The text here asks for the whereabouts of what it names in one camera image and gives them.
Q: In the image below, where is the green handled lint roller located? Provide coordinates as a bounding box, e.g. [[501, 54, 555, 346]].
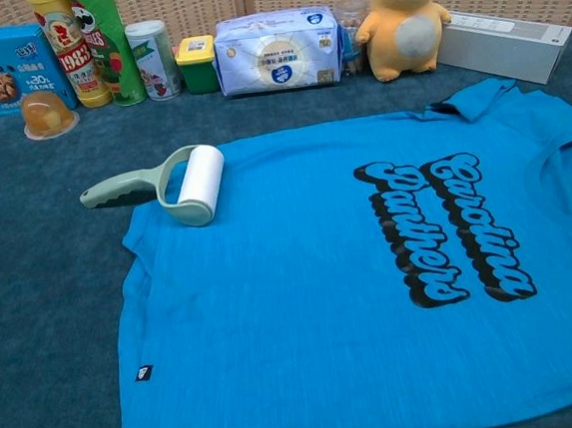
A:
[[76, 142, 231, 237]]

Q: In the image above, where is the blue printed T-shirt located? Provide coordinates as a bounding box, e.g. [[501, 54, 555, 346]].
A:
[[87, 71, 572, 428]]

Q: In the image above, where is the white blue tissue pack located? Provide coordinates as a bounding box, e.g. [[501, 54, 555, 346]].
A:
[[211, 3, 345, 99]]

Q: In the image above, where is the green box yellow lid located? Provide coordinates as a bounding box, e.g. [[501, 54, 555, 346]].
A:
[[173, 34, 222, 97]]

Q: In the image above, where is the clear plastic snack jar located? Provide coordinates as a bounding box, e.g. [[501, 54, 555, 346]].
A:
[[334, 0, 378, 78]]

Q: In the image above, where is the small white green can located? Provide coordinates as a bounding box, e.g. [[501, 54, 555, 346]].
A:
[[123, 18, 185, 105]]

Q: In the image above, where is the yellow plush toy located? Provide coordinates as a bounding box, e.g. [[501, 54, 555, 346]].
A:
[[350, 0, 457, 86]]

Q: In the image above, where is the green Pringles can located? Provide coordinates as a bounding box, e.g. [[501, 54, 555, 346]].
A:
[[66, 0, 149, 112]]

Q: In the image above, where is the dark blue table cloth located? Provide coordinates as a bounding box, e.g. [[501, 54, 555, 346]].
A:
[[0, 23, 572, 428]]

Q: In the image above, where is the bun in plastic wrap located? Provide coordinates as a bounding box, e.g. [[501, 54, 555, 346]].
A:
[[19, 87, 83, 143]]

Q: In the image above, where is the yellow red-label bottle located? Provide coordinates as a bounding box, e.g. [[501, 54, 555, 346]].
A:
[[25, 0, 114, 114]]

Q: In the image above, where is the long white cardboard box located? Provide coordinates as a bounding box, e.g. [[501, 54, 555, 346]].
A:
[[431, 0, 572, 95]]

